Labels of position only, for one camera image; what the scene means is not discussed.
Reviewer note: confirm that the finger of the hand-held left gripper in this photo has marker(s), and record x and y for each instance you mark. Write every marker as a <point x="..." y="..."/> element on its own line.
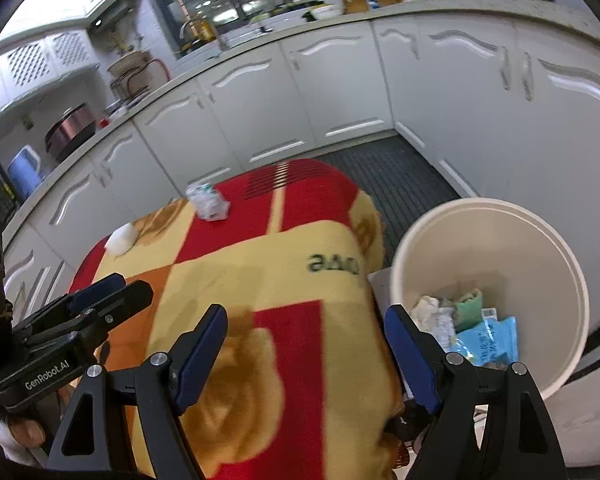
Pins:
<point x="100" y="287"/>
<point x="125" y="300"/>

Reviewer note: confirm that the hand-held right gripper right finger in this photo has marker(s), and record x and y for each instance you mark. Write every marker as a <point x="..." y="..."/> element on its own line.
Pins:
<point x="410" y="355"/>

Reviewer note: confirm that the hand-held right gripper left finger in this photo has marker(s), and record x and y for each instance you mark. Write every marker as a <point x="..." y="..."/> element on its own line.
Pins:
<point x="200" y="355"/>

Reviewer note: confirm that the white printed wrapper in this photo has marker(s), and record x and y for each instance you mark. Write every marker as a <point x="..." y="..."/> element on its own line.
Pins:
<point x="442" y="330"/>

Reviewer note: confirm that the white sponge block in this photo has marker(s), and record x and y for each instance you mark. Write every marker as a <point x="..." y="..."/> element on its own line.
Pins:
<point x="120" y="240"/>

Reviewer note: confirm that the green cloth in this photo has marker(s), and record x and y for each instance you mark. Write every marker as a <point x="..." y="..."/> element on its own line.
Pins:
<point x="467" y="307"/>

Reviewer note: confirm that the blue snack packet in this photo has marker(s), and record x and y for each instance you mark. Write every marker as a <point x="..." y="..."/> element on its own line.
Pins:
<point x="490" y="340"/>

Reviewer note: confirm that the beige round bin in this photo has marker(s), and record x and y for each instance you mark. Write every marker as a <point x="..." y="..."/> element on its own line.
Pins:
<point x="480" y="240"/>

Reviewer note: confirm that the person's left hand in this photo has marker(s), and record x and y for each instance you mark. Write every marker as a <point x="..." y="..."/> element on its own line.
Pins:
<point x="25" y="432"/>

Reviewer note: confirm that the red yellow printed blanket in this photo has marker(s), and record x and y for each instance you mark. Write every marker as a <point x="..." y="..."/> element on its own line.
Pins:
<point x="280" y="280"/>

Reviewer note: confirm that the white green tissue packet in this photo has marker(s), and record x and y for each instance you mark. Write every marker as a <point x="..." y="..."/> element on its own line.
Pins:
<point x="207" y="202"/>

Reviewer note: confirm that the blue electric kettle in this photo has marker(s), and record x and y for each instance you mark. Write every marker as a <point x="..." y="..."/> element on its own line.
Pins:
<point x="25" y="170"/>

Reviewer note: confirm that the copper rice cooker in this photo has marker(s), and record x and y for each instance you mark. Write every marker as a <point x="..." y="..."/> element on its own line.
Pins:
<point x="70" y="130"/>

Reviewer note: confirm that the dark ribbed floor mat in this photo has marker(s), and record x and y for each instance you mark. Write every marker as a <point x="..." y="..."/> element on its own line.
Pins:
<point x="380" y="170"/>

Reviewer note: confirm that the dish rack with bowl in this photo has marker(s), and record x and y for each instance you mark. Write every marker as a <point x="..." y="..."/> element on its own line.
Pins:
<point x="130" y="72"/>

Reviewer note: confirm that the metal kitchen faucet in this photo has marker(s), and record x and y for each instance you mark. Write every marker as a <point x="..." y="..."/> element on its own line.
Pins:
<point x="222" y="40"/>

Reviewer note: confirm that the white kitchen base cabinets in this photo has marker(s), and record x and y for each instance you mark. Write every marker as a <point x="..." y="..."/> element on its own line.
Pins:
<point x="330" y="90"/>

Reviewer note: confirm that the yellow bottle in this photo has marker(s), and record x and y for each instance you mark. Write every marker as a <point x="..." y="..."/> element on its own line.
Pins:
<point x="206" y="30"/>

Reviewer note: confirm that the white bowl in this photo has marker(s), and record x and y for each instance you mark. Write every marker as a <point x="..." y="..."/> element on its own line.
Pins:
<point x="324" y="11"/>

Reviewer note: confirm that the white lattice wall cabinets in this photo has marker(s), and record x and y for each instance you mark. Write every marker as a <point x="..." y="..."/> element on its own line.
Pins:
<point x="30" y="60"/>

